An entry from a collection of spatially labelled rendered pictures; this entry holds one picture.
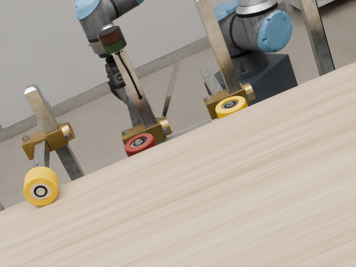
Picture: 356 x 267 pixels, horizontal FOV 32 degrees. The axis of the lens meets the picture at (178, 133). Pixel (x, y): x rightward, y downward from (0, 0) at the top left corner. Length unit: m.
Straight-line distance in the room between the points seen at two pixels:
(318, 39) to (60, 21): 2.79
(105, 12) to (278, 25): 0.66
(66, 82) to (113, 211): 3.10
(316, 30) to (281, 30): 0.52
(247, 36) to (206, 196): 1.07
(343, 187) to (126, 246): 0.43
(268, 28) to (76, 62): 2.39
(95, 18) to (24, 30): 2.47
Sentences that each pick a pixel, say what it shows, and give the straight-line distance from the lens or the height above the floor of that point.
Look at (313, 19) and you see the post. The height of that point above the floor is 0.98.
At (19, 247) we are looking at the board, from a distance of 1.44.
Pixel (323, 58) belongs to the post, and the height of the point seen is 0.86.
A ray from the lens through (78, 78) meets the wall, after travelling 4.43.
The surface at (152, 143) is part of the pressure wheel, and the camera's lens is 1.56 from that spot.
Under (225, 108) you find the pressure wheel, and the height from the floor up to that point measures 0.91.
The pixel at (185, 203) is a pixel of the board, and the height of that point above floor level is 0.90.
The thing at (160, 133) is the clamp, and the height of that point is 0.84.
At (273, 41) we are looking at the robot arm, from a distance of 2.23.
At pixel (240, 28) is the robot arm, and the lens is 2.28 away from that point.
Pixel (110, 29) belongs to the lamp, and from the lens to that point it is 1.58.
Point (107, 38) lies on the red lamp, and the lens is 1.55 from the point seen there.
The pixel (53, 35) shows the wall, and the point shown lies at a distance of 4.33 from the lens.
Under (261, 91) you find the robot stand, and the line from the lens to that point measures 2.40.
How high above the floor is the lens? 1.60
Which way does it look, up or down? 27 degrees down
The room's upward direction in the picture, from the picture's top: 23 degrees counter-clockwise
